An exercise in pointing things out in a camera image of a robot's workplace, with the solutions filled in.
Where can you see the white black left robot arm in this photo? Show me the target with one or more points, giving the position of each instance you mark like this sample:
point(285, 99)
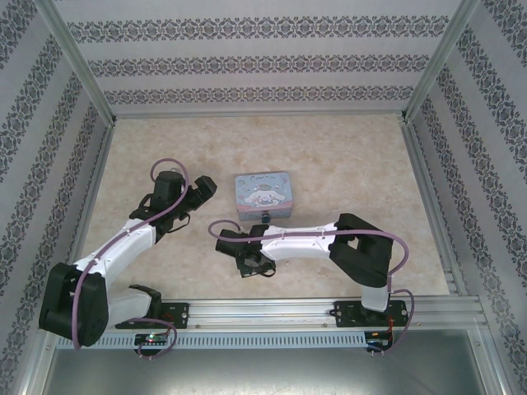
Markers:
point(136, 236)

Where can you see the blue cartoon tin box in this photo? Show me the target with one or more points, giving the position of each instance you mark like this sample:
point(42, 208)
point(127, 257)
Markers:
point(263, 193)

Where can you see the aluminium side rail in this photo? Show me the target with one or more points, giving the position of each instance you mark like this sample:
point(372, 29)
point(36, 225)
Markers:
point(97, 173)
point(430, 205)

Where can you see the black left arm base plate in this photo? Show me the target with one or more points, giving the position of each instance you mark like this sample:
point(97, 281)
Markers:
point(177, 314)

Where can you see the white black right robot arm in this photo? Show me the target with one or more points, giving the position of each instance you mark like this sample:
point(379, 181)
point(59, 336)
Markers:
point(296, 247)

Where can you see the small blue padlock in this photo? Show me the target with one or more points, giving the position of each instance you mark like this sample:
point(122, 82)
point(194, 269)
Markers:
point(267, 218)

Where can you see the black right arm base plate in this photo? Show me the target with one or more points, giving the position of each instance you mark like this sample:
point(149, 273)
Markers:
point(346, 314)

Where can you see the grey metal sheet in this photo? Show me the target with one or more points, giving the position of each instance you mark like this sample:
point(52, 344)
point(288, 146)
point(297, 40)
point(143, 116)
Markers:
point(263, 374)

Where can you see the aluminium frame post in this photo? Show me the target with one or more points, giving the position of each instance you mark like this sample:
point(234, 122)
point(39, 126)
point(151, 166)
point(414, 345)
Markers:
point(78, 61)
point(438, 61)

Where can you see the aluminium mounting rail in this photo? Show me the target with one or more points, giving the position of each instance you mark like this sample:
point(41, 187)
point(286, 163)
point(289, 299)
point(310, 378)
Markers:
point(255, 312)

